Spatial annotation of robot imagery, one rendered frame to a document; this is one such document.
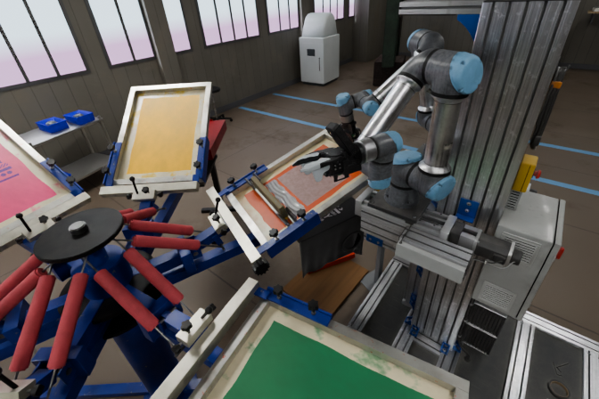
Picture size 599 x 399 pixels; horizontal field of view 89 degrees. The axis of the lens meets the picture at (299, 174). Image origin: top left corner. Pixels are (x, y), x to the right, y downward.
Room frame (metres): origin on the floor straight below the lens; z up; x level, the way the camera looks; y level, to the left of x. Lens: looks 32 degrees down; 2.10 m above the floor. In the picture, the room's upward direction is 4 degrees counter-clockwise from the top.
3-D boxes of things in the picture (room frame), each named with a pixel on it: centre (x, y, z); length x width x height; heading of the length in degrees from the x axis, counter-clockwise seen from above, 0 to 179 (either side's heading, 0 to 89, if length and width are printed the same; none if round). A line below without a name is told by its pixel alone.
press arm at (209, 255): (1.26, 0.35, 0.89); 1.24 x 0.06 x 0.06; 119
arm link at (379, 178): (0.89, -0.26, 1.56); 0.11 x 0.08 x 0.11; 26
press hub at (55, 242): (0.96, 0.89, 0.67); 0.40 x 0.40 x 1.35
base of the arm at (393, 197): (1.11, -0.45, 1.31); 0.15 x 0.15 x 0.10
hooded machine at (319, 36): (7.92, -0.70, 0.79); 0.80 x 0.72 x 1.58; 140
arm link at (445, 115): (0.98, -0.51, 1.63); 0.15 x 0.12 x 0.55; 26
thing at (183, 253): (0.96, 0.89, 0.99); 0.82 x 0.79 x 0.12; 119
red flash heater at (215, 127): (2.38, 0.88, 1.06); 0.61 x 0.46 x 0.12; 179
